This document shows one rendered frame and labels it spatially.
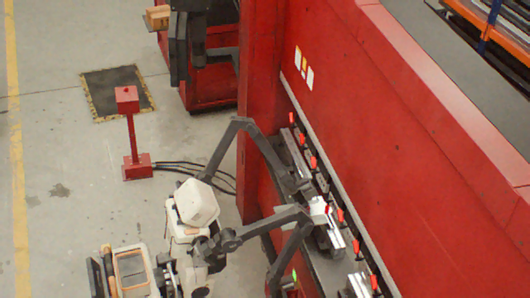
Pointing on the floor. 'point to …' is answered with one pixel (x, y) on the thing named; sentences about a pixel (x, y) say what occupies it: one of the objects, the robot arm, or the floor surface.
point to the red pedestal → (130, 172)
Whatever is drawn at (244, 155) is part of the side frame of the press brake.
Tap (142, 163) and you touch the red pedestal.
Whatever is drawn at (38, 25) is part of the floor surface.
